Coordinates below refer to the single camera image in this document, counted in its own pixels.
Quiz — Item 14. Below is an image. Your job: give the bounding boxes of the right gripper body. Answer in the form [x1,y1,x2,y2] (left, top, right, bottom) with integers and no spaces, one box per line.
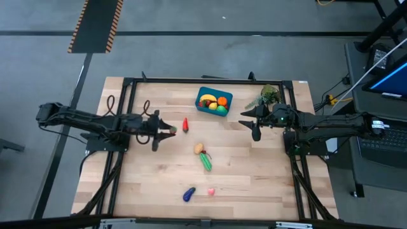
[251,103,293,142]

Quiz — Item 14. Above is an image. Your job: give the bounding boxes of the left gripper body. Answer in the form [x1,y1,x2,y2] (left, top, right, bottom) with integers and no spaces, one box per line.
[139,109,168,152]

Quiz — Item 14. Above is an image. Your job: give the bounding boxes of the teal plastic tupperware container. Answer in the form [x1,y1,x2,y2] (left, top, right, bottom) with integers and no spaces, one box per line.
[195,86,233,118]

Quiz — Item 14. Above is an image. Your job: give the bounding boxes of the green leafy toy vegetable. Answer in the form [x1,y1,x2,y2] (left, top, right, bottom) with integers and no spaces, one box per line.
[244,83,282,111]

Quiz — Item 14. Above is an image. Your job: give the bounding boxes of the purple toy eggplant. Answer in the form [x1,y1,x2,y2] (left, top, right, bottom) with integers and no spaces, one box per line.
[182,186,197,203]

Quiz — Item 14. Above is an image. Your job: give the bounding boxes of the black side desk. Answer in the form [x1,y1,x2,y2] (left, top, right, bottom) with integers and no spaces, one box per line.
[317,39,407,198]

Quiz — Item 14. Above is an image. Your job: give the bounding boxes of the black laptop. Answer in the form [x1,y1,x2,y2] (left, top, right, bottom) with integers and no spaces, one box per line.
[345,113,407,193]

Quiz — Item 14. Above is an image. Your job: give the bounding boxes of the black orange-striped floor mat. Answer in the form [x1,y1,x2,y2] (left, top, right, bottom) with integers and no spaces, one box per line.
[67,0,124,54]

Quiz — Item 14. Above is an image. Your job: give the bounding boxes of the black power adapter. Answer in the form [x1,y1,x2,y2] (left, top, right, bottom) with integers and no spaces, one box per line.
[365,43,395,73]

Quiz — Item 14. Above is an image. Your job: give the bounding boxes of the monitor with blue screen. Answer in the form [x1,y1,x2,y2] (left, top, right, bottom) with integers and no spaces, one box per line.
[361,53,407,102]

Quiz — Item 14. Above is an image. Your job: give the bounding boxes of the black stand beam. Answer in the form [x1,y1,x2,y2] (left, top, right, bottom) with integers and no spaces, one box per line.
[354,0,407,53]

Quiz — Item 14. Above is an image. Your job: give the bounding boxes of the black crossbeam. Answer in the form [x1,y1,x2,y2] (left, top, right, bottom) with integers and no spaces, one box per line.
[0,213,407,229]

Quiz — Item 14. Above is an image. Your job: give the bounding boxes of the black chair leg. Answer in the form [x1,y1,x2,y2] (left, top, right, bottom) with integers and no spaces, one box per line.
[0,138,25,153]

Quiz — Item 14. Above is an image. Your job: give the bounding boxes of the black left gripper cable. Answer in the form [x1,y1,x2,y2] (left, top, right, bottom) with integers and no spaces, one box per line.
[135,130,151,146]

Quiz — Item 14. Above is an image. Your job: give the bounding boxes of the black aluminium table frame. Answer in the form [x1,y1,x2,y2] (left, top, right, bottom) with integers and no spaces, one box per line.
[72,71,341,223]

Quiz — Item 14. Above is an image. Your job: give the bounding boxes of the silver frame bracket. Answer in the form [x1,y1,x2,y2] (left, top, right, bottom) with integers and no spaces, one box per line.
[275,221,314,229]
[100,218,137,229]

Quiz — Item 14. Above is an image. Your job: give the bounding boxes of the white cable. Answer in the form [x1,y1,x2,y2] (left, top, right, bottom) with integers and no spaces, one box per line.
[330,37,407,112]

